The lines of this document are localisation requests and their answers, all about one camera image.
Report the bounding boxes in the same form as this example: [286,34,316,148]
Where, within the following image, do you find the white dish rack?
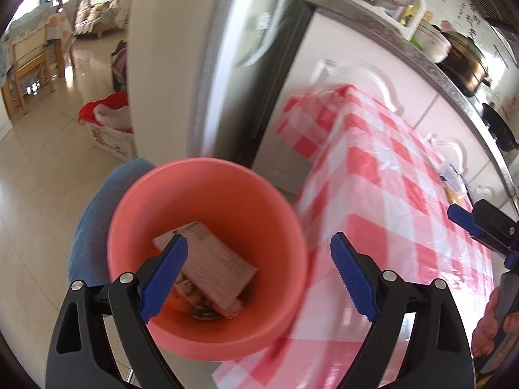
[334,0,427,42]

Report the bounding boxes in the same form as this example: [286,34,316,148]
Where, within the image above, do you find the pink plastic bin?
[106,158,309,362]

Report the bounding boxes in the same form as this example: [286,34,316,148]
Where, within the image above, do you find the dark bag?
[111,41,129,92]

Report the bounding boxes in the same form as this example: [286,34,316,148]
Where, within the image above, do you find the person's right hand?
[471,287,512,358]

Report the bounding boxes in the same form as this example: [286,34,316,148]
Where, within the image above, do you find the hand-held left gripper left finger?
[46,233,189,389]

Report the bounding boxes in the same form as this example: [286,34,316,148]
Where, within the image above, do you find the white refrigerator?
[126,0,314,197]

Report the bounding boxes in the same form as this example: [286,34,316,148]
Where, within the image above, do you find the white carton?
[153,221,259,319]

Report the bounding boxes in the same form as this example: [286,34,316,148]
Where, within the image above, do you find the red white checkered tablecloth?
[213,85,496,389]

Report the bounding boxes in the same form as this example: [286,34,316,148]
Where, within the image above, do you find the steel kitchen countertop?
[302,0,519,215]

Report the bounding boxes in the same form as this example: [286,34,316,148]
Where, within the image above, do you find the black wok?
[480,101,519,152]

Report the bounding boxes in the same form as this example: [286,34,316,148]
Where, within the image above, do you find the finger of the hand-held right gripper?
[447,199,519,257]

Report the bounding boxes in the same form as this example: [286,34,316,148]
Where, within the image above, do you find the white bowl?
[414,20,453,64]

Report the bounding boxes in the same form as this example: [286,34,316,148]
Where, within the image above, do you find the wooden chair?
[0,41,56,117]

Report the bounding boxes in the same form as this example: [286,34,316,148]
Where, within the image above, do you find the black cooking pot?
[440,30,492,98]

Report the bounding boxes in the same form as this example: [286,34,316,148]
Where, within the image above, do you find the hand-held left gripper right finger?
[330,231,476,389]

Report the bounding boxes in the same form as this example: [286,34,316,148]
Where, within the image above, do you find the dining table with cloth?
[7,11,78,78]

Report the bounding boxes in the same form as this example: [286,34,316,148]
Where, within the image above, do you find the white kitchen cabinet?
[259,8,509,215]

